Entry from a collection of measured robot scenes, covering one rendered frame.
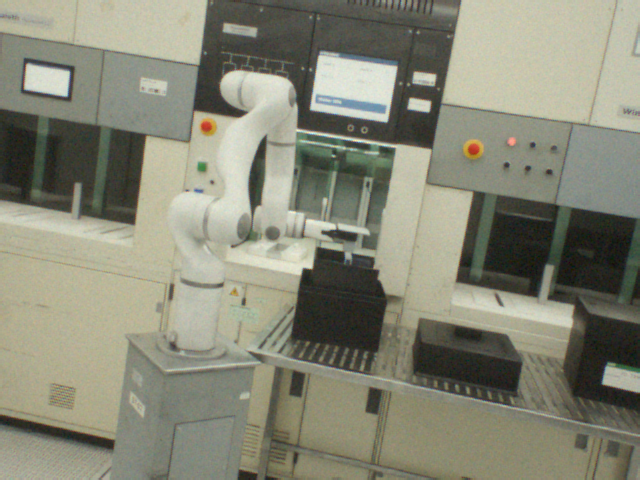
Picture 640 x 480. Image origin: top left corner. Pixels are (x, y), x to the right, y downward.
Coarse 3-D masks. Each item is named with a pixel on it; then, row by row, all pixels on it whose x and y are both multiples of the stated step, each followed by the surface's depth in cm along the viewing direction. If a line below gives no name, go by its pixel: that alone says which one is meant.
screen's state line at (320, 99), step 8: (320, 96) 243; (328, 96) 242; (328, 104) 243; (336, 104) 242; (344, 104) 242; (352, 104) 241; (360, 104) 241; (368, 104) 240; (376, 104) 240; (376, 112) 240; (384, 112) 240
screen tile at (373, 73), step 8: (360, 64) 239; (360, 72) 240; (368, 72) 239; (376, 72) 239; (376, 80) 239; (384, 80) 239; (360, 88) 240; (368, 88) 240; (376, 88) 239; (384, 88) 239; (360, 96) 241; (368, 96) 240; (376, 96) 240; (384, 96) 239
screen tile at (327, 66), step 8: (328, 64) 241; (336, 64) 241; (344, 64) 240; (320, 72) 242; (328, 72) 241; (336, 72) 241; (344, 72) 240; (352, 72) 240; (320, 80) 242; (328, 80) 242; (344, 80) 241; (352, 80) 240; (320, 88) 242; (328, 88) 242; (336, 88) 242; (344, 88) 241
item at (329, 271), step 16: (320, 256) 230; (336, 256) 230; (352, 256) 230; (368, 256) 230; (320, 272) 209; (336, 272) 209; (352, 272) 209; (368, 272) 209; (336, 288) 210; (352, 288) 210; (368, 288) 210
